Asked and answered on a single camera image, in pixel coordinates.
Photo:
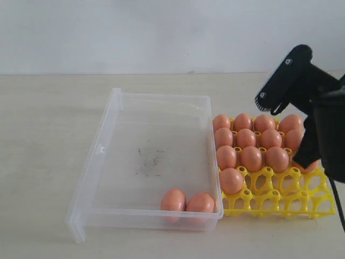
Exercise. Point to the clear plastic storage box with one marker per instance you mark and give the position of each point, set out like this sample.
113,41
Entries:
147,144

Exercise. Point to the brown egg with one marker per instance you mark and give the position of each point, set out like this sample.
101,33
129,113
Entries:
231,181
290,122
201,202
221,121
270,138
277,158
174,200
242,121
223,137
292,139
245,137
226,157
251,159
263,123
313,166

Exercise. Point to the yellow plastic egg tray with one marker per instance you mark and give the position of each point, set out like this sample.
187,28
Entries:
287,194

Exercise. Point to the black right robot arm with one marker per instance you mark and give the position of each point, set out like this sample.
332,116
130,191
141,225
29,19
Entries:
324,135

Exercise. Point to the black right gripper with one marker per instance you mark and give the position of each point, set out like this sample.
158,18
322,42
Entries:
309,84

